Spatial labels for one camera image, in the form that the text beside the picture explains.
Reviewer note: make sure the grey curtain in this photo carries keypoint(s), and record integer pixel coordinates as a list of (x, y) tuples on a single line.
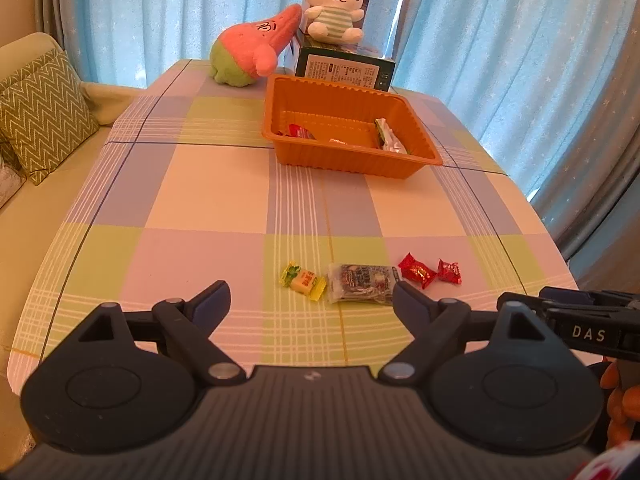
[(610, 220), (52, 5)]

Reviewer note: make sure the person's right hand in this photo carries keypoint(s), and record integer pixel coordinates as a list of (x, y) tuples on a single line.
[(617, 410)]

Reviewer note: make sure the white textured cushion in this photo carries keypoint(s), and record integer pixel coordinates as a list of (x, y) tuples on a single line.
[(10, 180)]

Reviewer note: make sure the pink starfish plush toy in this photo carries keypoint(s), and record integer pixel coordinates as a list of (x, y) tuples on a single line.
[(245, 45)]

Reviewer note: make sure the blue curtain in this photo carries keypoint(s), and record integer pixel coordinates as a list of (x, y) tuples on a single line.
[(175, 10), (500, 60)]

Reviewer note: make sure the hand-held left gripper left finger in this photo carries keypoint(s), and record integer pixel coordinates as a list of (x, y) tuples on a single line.
[(210, 306)]

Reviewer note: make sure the beige sofa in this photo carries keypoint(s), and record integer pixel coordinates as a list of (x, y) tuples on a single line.
[(35, 240)]

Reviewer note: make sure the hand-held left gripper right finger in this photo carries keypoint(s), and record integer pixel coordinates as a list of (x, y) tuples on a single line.
[(407, 301)]

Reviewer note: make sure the yellow green candy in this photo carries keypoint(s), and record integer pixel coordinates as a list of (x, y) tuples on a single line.
[(302, 281)]

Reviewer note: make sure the silver green snack wrapper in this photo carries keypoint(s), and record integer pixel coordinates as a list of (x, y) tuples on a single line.
[(390, 137)]

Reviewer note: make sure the white rabbit plush toy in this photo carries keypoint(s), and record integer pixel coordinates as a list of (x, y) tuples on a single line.
[(332, 15)]

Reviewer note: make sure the orange plastic tray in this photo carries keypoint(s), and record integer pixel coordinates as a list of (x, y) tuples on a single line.
[(340, 110)]

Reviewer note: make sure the checked tablecloth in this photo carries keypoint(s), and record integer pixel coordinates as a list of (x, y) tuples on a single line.
[(200, 200)]

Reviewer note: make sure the dark green box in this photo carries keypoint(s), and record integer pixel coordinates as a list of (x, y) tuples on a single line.
[(345, 70)]

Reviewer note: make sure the small red candy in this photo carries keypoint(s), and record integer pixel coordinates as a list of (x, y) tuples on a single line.
[(449, 271)]

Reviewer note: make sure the red twisted candy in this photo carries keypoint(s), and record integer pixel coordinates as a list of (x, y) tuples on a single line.
[(417, 271)]

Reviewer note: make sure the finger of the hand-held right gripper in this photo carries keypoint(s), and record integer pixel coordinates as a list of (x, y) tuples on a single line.
[(575, 297), (532, 306)]

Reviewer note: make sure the green zigzag cushion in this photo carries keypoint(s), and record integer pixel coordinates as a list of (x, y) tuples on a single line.
[(40, 115)]

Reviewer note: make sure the grey printed snack packet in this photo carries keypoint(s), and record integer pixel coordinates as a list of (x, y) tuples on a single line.
[(362, 282)]

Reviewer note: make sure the person's printed clothing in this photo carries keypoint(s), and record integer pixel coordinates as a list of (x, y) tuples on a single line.
[(610, 465)]

